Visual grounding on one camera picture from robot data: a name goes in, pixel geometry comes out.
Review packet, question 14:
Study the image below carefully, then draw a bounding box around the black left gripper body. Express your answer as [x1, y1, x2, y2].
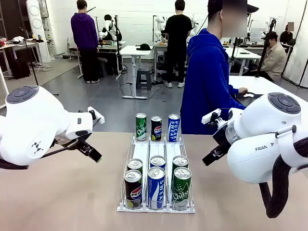
[54, 131, 93, 153]

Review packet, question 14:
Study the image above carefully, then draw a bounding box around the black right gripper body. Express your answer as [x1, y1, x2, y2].
[212, 125, 233, 152]

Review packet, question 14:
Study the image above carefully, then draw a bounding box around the green Chilsung cider can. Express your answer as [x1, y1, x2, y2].
[172, 155, 190, 173]
[171, 166, 193, 211]
[135, 113, 148, 141]

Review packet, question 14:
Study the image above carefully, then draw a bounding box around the black Pepsi can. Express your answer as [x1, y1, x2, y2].
[127, 158, 143, 174]
[123, 169, 143, 209]
[151, 116, 163, 142]

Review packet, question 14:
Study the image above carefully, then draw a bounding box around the black serving tray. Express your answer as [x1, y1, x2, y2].
[237, 90, 265, 103]

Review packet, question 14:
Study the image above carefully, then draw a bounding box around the person's left forearm blue sleeve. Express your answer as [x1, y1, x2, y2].
[227, 84, 241, 96]

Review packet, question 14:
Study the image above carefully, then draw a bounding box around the person in blue hoodie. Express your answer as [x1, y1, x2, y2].
[180, 0, 248, 135]

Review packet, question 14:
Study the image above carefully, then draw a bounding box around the seated person in beige jacket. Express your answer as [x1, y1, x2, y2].
[260, 31, 287, 82]

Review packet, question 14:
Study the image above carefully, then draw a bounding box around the person in purple hoodie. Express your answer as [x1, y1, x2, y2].
[70, 0, 100, 84]

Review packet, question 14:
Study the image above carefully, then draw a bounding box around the person in black T-shirt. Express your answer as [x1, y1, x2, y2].
[164, 0, 193, 89]

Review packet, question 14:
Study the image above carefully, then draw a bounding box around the seated person in black clothes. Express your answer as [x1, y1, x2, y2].
[280, 21, 296, 45]

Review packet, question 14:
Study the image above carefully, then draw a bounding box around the blue Pocari Sweat can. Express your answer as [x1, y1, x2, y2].
[167, 114, 181, 142]
[149, 155, 167, 170]
[147, 166, 167, 210]

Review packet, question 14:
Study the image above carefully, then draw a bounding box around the clear acrylic can rack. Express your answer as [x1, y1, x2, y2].
[116, 131, 196, 214]

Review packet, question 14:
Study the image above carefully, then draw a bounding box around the large white table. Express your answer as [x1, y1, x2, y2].
[228, 75, 308, 114]

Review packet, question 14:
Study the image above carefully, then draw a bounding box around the grey plastic stool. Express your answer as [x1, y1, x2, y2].
[135, 68, 153, 90]

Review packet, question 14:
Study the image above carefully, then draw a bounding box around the long white desk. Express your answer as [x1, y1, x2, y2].
[226, 44, 262, 76]

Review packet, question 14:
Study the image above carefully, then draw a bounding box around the black bag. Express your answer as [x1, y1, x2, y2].
[11, 58, 32, 80]

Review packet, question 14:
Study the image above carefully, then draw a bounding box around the white workbench desk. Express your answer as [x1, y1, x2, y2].
[97, 40, 128, 80]

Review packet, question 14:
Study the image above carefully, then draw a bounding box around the white standing desk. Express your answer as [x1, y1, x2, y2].
[119, 45, 154, 100]

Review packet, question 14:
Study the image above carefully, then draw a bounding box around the black cap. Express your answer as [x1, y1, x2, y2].
[135, 43, 153, 51]

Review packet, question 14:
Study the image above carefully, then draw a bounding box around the cluttered white desk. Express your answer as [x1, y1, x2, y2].
[0, 39, 44, 78]

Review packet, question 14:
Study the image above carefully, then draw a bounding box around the white and black humanoid robot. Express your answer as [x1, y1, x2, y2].
[98, 14, 123, 41]

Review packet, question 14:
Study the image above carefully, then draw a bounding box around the white tower air conditioner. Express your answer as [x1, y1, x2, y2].
[26, 0, 55, 64]

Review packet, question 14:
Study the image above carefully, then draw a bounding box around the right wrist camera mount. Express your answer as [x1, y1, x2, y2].
[201, 108, 229, 128]

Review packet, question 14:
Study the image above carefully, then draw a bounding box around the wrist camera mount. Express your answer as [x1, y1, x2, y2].
[87, 106, 105, 125]
[201, 108, 229, 128]

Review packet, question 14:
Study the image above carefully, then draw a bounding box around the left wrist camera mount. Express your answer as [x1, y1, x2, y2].
[87, 106, 105, 125]

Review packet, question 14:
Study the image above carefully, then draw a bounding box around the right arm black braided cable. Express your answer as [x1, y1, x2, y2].
[258, 136, 308, 219]

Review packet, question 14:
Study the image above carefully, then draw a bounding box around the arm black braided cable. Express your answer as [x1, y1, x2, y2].
[0, 158, 29, 170]
[258, 136, 308, 219]

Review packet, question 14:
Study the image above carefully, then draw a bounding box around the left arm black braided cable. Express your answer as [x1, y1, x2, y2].
[0, 158, 29, 170]

